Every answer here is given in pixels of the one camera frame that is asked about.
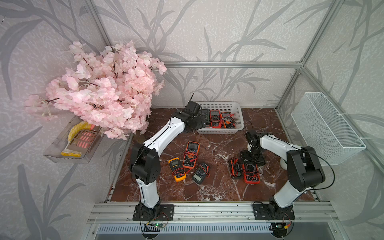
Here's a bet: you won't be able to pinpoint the green multimeter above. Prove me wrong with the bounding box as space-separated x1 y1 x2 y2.
200 109 210 129

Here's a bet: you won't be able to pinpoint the large red multimeter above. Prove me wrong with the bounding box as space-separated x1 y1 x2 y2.
242 162 261 185

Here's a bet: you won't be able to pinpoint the small black red multimeter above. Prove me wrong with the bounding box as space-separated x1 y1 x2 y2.
229 158 243 179

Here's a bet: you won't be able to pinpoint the orange black multimeter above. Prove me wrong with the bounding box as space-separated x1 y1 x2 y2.
222 112 236 129

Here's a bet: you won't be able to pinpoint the orange Victor multimeter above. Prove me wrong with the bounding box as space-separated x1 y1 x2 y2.
183 142 200 169

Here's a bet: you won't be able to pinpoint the small dark grey multimeter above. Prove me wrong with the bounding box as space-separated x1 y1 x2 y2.
192 163 210 185

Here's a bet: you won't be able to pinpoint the small yellow multimeter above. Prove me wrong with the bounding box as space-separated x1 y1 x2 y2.
168 158 187 183

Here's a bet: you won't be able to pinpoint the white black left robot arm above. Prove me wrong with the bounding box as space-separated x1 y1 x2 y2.
130 101 202 212

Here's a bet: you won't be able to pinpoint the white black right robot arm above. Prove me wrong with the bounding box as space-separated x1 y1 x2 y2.
245 130 326 212

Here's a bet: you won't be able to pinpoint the white plastic perforated basket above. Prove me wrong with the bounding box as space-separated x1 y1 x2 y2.
197 101 244 135

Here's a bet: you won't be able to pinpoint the small potted pink flowers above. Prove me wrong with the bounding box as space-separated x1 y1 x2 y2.
280 158 288 170

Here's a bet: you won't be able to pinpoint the pink cherry blossom tree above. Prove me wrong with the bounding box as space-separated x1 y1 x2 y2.
25 42 167 139

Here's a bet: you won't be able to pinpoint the yellow item on shelf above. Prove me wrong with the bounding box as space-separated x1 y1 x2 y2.
68 121 92 143

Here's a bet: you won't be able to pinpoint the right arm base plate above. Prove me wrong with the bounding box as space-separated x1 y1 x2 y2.
253 203 296 221

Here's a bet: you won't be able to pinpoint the white wire mesh wall basket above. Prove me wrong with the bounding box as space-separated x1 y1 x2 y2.
291 92 366 166

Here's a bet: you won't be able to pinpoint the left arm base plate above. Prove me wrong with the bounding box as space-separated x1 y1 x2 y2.
133 203 175 221

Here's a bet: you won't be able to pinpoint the clear acrylic wall shelf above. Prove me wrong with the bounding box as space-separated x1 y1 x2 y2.
43 116 103 164

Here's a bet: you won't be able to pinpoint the aluminium front rail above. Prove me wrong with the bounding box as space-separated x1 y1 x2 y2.
87 202 340 224

